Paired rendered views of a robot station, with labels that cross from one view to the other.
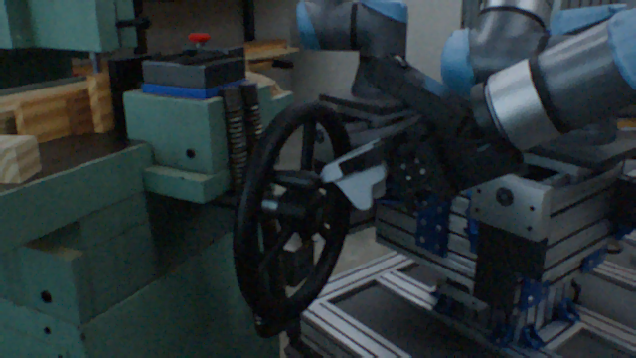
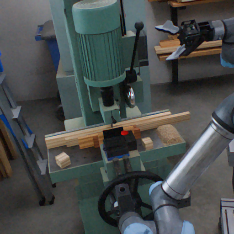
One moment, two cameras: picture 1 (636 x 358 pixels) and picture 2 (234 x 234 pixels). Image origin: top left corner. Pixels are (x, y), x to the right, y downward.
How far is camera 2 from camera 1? 1.00 m
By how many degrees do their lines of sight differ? 50
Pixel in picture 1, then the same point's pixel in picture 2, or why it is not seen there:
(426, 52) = not seen: outside the picture
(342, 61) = not seen: outside the picture
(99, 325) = (84, 201)
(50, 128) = (87, 144)
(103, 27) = (106, 118)
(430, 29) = not seen: outside the picture
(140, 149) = (99, 162)
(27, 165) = (65, 164)
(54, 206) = (69, 174)
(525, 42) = (157, 203)
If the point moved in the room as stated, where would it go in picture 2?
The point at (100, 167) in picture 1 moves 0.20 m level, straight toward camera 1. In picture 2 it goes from (84, 167) to (55, 199)
